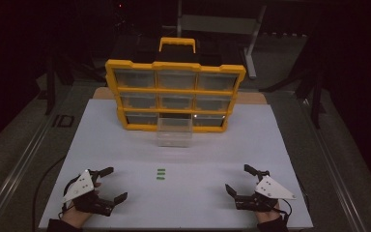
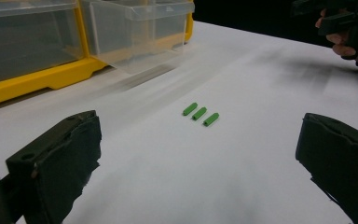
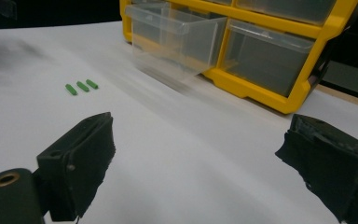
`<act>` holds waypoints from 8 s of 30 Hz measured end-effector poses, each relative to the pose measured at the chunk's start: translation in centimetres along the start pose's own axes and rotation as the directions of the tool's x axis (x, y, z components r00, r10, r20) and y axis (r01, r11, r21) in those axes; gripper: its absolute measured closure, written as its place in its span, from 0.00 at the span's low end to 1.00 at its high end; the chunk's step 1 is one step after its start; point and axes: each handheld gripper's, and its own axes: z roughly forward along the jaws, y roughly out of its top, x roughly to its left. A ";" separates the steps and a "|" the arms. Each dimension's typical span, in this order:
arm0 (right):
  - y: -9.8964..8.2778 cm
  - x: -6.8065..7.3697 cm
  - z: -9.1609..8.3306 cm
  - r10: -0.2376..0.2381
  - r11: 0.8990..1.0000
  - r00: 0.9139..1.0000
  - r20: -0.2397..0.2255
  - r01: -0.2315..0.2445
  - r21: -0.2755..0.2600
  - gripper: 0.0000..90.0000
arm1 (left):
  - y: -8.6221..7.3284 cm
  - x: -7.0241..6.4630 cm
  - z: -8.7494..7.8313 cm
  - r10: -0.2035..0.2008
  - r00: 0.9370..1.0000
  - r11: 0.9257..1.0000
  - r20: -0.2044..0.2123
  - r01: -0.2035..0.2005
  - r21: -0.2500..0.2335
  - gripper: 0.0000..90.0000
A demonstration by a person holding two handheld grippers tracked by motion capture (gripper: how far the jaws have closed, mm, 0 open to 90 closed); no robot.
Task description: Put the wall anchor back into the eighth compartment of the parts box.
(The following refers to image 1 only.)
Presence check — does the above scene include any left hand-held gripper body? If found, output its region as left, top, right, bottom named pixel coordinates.
left=62, top=168, right=116, bottom=217

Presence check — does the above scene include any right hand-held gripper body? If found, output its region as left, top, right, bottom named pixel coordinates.
left=234, top=174, right=297, bottom=213

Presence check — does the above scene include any clear plastic drawer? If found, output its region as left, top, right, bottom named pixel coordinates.
left=156, top=117, right=194, bottom=148

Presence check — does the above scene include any yellow parts organizer cabinet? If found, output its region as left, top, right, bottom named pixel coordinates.
left=104, top=37, right=247, bottom=133

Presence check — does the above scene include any person's right hand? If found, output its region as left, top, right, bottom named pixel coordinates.
left=255, top=200, right=282, bottom=224

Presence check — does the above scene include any person's left hand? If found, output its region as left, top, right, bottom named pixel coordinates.
left=60, top=181, right=102, bottom=228

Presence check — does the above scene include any white table cover sheet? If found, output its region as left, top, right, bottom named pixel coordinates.
left=38, top=98, right=314, bottom=230

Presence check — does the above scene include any dark stand leg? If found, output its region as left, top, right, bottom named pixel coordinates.
left=309, top=64, right=326, bottom=130

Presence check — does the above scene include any set of closed clear drawers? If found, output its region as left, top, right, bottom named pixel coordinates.
left=114, top=69, right=240, bottom=128

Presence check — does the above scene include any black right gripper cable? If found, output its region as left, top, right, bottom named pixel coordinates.
left=277, top=197, right=294, bottom=224

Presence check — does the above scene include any metal floor rail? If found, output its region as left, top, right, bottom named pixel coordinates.
left=298, top=96, right=368, bottom=232
left=0, top=85, right=76, bottom=232

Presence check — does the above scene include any grey metal stand frame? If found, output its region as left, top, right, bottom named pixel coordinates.
left=176, top=0, right=268, bottom=80

